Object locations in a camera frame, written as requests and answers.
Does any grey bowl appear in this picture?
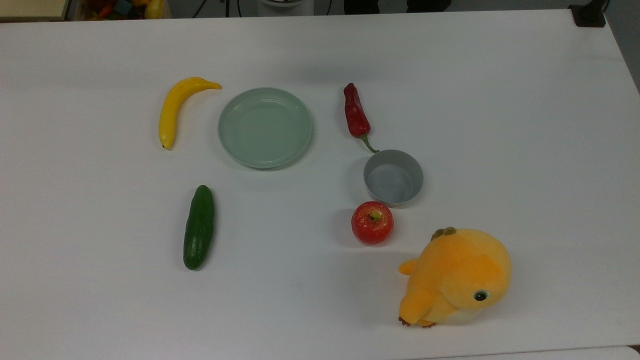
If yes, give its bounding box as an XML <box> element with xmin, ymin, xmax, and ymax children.
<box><xmin>363</xmin><ymin>149</ymin><xmax>425</xmax><ymax>208</ymax></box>

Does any green cucumber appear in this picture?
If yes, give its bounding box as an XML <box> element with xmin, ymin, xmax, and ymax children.
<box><xmin>182</xmin><ymin>184</ymin><xmax>216</xmax><ymax>271</ymax></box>

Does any black table clamp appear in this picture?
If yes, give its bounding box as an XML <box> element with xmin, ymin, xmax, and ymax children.
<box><xmin>569</xmin><ymin>0</ymin><xmax>610</xmax><ymax>28</ymax></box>

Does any box of colourful toys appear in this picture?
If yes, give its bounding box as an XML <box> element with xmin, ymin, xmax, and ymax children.
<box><xmin>75</xmin><ymin>0</ymin><xmax>171</xmax><ymax>21</ymax></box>

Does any orange plush dinosaur toy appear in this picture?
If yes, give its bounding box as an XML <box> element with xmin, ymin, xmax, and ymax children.
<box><xmin>398</xmin><ymin>226</ymin><xmax>513</xmax><ymax>329</ymax></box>

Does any wooden board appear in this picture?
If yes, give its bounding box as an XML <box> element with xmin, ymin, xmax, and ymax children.
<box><xmin>0</xmin><ymin>0</ymin><xmax>71</xmax><ymax>22</ymax></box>

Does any red chili pepper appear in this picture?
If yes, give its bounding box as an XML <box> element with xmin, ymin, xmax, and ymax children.
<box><xmin>343</xmin><ymin>82</ymin><xmax>380</xmax><ymax>154</ymax></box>

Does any yellow banana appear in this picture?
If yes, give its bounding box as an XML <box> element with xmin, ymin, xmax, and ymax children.
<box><xmin>158</xmin><ymin>76</ymin><xmax>222</xmax><ymax>151</ymax></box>

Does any red tomato toy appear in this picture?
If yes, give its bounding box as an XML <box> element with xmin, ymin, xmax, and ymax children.
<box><xmin>351</xmin><ymin>201</ymin><xmax>395</xmax><ymax>246</ymax></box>

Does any pale green plate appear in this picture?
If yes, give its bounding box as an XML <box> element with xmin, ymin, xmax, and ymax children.
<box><xmin>217</xmin><ymin>87</ymin><xmax>314</xmax><ymax>170</ymax></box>

